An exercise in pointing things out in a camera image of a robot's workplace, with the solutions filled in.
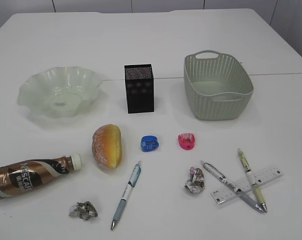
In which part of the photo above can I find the pink pencil sharpener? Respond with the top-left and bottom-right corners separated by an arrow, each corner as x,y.
177,133 -> 196,151

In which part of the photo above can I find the sugared toy bread bun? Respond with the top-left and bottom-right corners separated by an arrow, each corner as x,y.
91,124 -> 122,169

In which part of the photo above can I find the paper ball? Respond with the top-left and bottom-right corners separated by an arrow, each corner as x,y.
68,201 -> 98,221
184,166 -> 205,195

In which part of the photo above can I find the brown Nescafe coffee bottle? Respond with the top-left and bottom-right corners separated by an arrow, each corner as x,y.
0,153 -> 82,200

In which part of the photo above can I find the blue pencil sharpener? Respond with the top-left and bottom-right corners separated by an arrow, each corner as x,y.
140,135 -> 159,152

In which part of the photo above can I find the black mesh pen holder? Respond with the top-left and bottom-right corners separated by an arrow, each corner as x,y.
124,64 -> 154,114

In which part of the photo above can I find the blue grey ballpoint pen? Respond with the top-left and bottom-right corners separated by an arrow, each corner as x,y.
110,161 -> 142,231

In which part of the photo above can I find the pale green plastic basket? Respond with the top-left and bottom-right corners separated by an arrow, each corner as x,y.
183,50 -> 254,121

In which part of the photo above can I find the pale green wavy glass plate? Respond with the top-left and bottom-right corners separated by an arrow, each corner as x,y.
16,66 -> 103,118

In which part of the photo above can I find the silver grey ballpoint pen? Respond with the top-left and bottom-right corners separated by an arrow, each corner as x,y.
200,160 -> 265,213

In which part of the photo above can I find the cream yellow ballpoint pen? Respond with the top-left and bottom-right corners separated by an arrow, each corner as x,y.
237,148 -> 268,213

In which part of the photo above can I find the transparent plastic ruler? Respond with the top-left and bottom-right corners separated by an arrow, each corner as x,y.
210,166 -> 284,205

